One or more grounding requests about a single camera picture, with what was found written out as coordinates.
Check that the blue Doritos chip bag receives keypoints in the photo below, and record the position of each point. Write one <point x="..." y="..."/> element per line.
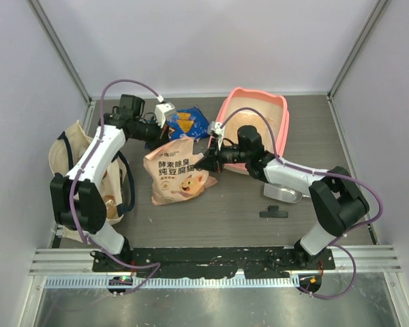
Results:
<point x="189" y="122"/>

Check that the black bag clip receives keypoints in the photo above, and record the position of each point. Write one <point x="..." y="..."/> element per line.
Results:
<point x="273" y="211"/>

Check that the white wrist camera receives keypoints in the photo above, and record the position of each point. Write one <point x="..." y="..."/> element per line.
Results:
<point x="216" y="129"/>
<point x="163" y="110"/>

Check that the pink cat litter box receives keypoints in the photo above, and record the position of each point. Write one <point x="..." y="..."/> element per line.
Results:
<point x="267" y="112"/>

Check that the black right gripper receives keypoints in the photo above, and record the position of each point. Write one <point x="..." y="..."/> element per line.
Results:
<point x="213" y="160"/>

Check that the cream canvas tote bag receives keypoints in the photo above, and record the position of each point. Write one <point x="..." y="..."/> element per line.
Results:
<point x="70" y="145"/>

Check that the metal litter scoop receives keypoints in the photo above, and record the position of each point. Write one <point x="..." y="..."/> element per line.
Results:
<point x="281" y="193"/>

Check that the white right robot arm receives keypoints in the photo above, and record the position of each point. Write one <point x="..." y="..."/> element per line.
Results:
<point x="337" y="200"/>

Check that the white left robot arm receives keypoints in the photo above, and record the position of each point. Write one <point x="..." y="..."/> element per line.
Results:
<point x="76" y="195"/>

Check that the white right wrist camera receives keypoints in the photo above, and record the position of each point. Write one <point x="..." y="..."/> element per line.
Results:
<point x="216" y="129"/>

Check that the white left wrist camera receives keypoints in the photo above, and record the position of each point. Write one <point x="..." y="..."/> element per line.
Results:
<point x="163" y="110"/>

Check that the pink cat litter bag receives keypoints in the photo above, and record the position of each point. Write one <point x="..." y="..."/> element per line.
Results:
<point x="175" y="178"/>

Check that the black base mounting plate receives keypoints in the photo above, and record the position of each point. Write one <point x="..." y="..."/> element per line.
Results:
<point x="214" y="262"/>

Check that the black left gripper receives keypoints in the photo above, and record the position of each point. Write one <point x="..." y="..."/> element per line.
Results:
<point x="161" y="137"/>

